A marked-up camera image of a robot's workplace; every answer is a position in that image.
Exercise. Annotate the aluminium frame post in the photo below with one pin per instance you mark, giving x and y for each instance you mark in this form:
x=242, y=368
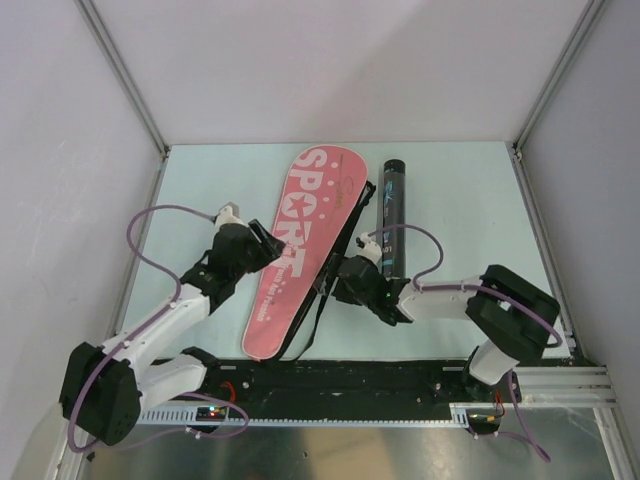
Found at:
x=575, y=43
x=106, y=43

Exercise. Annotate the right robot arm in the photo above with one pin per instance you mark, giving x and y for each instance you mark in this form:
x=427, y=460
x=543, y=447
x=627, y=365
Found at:
x=516, y=317

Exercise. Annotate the right aluminium frame post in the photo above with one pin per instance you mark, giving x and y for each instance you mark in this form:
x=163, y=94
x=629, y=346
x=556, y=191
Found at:
x=575, y=43

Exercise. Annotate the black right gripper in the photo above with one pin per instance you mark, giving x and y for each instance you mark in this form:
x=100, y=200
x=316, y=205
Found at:
x=340, y=294

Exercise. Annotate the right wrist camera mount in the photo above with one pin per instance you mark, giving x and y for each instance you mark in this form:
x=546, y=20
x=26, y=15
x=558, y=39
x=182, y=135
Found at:
x=368, y=248

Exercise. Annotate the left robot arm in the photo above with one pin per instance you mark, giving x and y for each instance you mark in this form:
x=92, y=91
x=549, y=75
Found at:
x=107, y=387

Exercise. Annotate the left aluminium frame post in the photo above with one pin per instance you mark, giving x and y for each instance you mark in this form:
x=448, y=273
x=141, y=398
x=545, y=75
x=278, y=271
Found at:
x=106, y=43

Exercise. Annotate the pink racket cover bag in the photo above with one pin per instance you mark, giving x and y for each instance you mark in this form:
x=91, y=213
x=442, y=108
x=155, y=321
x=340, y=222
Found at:
x=321, y=192

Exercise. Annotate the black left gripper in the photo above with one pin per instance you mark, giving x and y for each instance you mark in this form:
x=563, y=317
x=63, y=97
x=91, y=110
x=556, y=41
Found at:
x=269, y=248

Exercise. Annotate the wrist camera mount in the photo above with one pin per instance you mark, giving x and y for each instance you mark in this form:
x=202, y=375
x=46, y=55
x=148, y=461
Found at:
x=228, y=214
x=368, y=248

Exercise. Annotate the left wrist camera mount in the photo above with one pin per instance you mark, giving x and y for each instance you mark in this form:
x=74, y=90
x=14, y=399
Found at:
x=228, y=214

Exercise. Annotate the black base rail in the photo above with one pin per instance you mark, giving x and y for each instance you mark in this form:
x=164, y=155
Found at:
x=329, y=391

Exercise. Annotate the black shuttlecock tube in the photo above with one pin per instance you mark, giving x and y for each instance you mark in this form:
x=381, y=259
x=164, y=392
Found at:
x=393, y=211

